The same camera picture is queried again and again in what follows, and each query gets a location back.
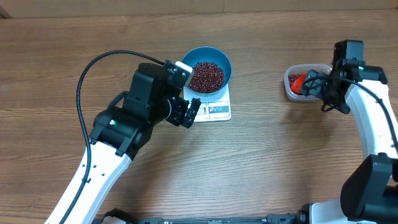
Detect orange scoop with blue handle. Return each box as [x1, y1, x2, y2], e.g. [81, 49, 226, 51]
[290, 73, 307, 95]

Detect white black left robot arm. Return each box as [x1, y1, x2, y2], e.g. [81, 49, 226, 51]
[46, 60, 201, 223]

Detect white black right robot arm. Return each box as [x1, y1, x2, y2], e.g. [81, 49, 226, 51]
[297, 40, 397, 223]

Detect white digital kitchen scale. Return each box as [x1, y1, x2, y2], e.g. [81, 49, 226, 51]
[183, 84, 231, 123]

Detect red beans in bowl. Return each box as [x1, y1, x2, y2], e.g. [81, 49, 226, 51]
[188, 62, 225, 93]

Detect blue bowl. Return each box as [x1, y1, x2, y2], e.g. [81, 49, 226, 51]
[182, 47, 232, 88]

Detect clear plastic container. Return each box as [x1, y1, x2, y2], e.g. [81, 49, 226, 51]
[284, 63, 332, 102]

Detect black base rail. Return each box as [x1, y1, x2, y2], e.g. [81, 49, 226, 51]
[91, 208, 298, 224]

